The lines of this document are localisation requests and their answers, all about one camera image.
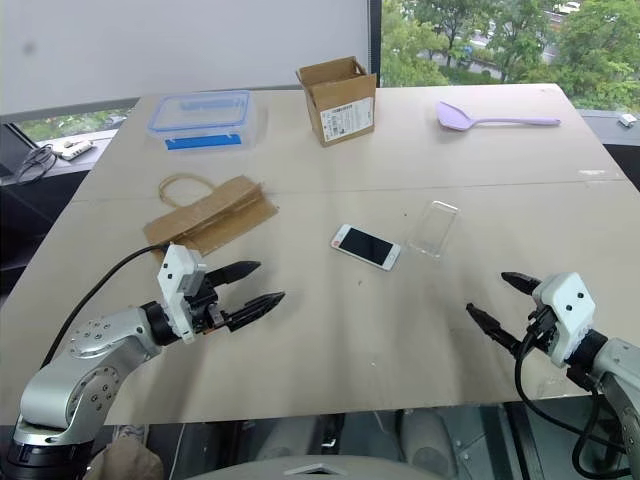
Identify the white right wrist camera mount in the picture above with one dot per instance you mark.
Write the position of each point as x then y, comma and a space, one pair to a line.
567, 312

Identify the clear blue-rimmed plastic container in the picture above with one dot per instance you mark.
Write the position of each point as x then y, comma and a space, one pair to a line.
202, 120

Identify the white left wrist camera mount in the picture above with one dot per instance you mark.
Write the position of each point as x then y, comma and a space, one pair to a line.
176, 290

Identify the purple plastic spatula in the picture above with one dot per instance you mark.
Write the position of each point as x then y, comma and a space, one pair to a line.
470, 119

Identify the brown paper bag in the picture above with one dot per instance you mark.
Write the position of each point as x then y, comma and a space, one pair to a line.
215, 212

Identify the small white device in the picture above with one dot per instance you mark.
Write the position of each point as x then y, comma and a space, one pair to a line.
626, 120

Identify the white smartphone black screen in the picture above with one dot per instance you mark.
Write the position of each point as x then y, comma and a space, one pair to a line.
365, 246

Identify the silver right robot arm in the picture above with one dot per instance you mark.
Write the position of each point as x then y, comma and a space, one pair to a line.
615, 400

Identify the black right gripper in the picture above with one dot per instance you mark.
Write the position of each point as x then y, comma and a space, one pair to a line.
542, 327

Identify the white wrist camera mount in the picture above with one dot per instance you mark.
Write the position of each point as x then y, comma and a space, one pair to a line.
567, 312
176, 290

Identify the white power strip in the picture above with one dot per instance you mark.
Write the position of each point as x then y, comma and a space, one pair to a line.
75, 148

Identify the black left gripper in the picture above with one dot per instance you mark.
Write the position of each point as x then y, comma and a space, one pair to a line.
205, 310

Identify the open cardboard box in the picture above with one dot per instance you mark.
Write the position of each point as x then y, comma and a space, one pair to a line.
340, 102

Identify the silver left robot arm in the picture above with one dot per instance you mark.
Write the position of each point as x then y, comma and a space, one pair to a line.
90, 370

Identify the clear phone case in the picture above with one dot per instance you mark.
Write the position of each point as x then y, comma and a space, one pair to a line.
432, 229

